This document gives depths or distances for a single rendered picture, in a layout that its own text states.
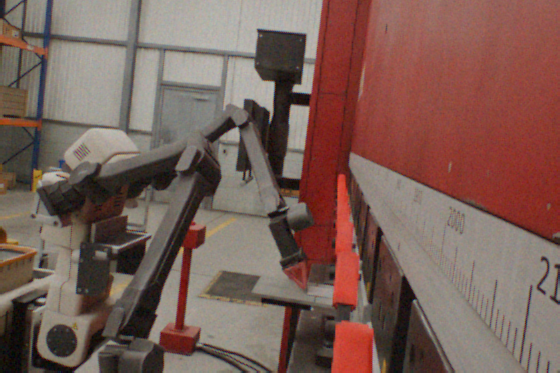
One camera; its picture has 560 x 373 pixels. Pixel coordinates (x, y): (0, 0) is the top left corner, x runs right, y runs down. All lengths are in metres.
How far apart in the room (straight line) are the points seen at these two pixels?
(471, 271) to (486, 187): 0.03
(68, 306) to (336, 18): 1.58
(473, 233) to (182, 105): 8.95
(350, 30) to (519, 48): 2.12
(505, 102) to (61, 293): 1.58
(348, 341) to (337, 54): 2.02
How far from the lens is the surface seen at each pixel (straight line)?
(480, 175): 0.19
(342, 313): 0.46
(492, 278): 0.17
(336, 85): 2.25
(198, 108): 9.00
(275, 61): 2.44
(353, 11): 2.31
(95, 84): 9.89
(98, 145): 1.57
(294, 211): 1.40
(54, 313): 1.72
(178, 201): 1.10
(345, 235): 0.68
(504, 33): 0.20
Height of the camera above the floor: 1.42
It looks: 3 degrees down
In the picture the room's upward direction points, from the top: 7 degrees clockwise
